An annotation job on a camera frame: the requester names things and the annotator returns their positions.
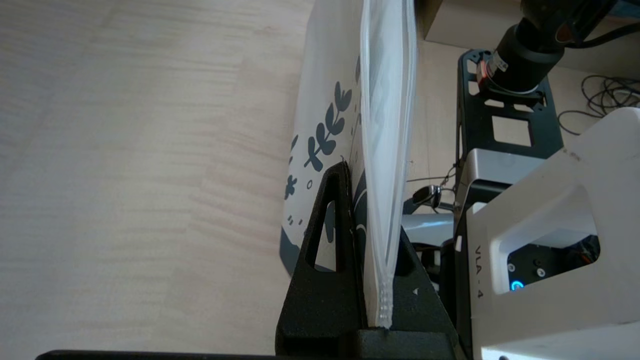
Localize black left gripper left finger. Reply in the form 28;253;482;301
276;160;366;355

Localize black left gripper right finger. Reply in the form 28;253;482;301
360;227;459;358

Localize white horse-print zipper pouch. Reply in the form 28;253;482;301
279;0;420;330

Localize silver robot base shell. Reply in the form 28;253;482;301
467;107;640;360

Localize small black metal clip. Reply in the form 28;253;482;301
411;185;443;207

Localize silver grey base block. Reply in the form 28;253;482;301
457;148;548;211

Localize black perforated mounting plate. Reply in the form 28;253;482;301
456;48;565;161

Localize beige wooden shelf table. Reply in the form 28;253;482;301
0;0;321;353

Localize black cylindrical torso joint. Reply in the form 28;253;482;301
487;0;621;95

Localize tangled thin black cables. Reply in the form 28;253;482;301
556;75;640;136

